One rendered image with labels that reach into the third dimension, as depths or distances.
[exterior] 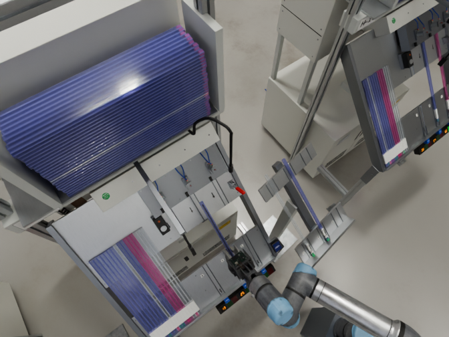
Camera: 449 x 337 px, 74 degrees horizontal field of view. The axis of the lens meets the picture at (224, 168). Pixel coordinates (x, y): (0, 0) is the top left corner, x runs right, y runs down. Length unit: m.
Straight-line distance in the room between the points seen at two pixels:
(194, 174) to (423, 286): 1.91
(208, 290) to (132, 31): 1.08
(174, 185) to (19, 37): 0.63
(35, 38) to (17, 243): 2.05
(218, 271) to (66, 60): 1.02
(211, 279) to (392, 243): 1.53
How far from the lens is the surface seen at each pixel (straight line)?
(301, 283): 1.14
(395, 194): 2.71
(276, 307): 1.02
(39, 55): 0.89
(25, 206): 1.06
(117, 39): 0.93
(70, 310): 2.46
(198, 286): 1.43
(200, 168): 1.16
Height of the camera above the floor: 2.22
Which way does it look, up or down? 64 degrees down
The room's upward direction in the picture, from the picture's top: 2 degrees counter-clockwise
